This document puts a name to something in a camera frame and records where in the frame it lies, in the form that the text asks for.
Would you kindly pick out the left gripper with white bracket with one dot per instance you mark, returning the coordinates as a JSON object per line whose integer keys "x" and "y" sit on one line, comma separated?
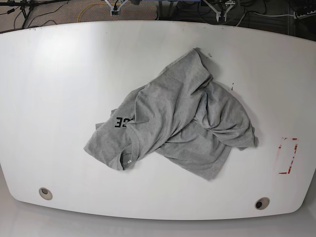
{"x": 221, "y": 8}

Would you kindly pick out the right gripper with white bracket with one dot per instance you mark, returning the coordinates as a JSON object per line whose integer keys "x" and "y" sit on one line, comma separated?
{"x": 116, "y": 6}

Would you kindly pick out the grey T-shirt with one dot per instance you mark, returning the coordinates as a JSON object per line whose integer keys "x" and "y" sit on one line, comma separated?
{"x": 182, "y": 115}

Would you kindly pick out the black tripod stand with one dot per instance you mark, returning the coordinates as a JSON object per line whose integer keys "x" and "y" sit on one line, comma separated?
{"x": 25, "y": 7}

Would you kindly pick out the white power strip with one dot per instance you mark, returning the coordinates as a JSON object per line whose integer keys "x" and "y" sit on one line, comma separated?
{"x": 305, "y": 11}

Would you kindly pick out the red tape rectangle marking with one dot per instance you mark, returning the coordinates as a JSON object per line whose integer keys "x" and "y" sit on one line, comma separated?
{"x": 286, "y": 155}

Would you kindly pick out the right table cable grommet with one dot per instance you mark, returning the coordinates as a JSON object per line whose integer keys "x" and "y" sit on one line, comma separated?
{"x": 262, "y": 203}

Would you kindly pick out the table cable grommet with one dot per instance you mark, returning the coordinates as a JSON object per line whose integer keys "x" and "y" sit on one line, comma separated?
{"x": 262, "y": 203}
{"x": 45, "y": 194}

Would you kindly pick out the left table cable grommet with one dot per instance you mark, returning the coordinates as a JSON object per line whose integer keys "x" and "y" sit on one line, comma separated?
{"x": 45, "y": 194}

